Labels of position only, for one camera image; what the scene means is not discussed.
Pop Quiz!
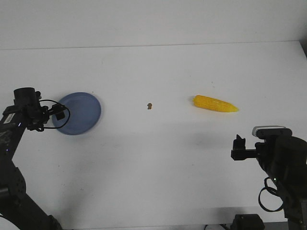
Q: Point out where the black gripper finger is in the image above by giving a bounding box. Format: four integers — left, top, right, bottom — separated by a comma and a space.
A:
233, 134, 246, 150
51, 103, 66, 120

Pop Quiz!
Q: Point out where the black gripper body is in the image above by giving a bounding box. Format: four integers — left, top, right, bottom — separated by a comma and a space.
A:
39, 105, 60, 120
231, 149, 258, 160

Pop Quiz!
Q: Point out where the blue round plate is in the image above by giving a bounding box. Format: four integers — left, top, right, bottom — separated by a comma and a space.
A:
52, 92, 102, 135

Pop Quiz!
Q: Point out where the yellow corn cob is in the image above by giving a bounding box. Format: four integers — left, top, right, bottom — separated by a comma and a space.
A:
193, 95, 239, 113

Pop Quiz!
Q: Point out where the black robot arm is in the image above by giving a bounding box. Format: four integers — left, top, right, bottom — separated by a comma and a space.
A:
231, 135, 307, 230
0, 87, 62, 230

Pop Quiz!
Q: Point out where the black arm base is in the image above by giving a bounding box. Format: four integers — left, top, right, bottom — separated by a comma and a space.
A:
230, 214, 265, 230

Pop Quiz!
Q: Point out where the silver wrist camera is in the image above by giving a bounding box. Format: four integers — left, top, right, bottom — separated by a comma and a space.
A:
252, 126, 293, 139

